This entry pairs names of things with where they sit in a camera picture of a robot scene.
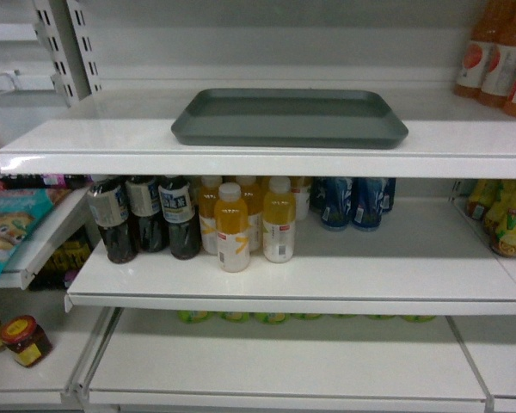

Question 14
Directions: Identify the grey rectangular serving tray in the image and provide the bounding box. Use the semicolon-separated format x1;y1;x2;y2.
171;89;409;150

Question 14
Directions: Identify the yellow juice bottle right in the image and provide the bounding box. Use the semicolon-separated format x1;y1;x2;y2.
262;176;296;263

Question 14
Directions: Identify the yellow juice bottle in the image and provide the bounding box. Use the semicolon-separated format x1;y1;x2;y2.
199;176;223;255
262;176;296;263
214;182;250;273

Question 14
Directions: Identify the yellow juice bottle front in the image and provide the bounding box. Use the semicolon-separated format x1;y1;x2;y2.
214;182;250;273

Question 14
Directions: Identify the yellow juice bottle back left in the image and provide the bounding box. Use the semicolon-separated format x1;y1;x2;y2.
199;176;223;255

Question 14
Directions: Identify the blue drink bottle left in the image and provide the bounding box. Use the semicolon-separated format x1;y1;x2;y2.
321;176;353;231

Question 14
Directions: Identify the blue drink bottle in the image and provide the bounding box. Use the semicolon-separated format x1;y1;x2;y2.
350;177;387;231
321;176;353;231

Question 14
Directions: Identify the dark tea bottle right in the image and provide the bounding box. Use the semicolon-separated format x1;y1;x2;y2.
158;176;200;260

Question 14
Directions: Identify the dark tea bottle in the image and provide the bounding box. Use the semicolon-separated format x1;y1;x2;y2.
126;176;169;252
158;176;200;260
87;176;138;264

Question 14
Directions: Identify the blue drink bottle right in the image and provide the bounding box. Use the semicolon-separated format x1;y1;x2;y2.
350;177;387;231

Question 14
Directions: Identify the dark tea bottle middle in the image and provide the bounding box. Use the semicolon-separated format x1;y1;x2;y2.
126;176;169;252

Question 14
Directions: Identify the dark tea bottle left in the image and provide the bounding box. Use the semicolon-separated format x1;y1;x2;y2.
87;176;138;264

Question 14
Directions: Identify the white middle shelf board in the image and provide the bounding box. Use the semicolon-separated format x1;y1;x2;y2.
65;198;516;316

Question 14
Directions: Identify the white shelf board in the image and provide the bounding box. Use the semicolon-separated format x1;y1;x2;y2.
84;309;487;412
0;92;516;180
65;198;516;316

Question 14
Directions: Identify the white left side shelf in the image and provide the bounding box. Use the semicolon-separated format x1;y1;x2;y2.
0;188;89;289

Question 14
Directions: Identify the white bottom shelf board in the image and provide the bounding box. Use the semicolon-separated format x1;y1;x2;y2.
84;309;487;412

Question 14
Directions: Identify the white top shelf board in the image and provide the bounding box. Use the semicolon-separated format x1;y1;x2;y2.
0;92;516;180

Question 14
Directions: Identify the teal snack bag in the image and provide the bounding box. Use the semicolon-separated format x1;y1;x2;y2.
0;188;54;274

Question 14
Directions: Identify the yellow lemon tea bottle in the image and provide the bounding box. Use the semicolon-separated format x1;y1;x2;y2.
490;189;516;257

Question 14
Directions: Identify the white slotted shelf upright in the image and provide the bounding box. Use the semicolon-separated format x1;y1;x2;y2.
32;0;101;106

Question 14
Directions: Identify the red lid sauce jar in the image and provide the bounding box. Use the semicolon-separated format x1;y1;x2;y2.
0;315;53;368

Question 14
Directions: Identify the orange juice bottle left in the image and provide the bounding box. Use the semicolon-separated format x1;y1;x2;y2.
453;1;503;98

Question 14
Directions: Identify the orange juice bottle middle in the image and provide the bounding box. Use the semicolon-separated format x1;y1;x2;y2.
475;1;516;107

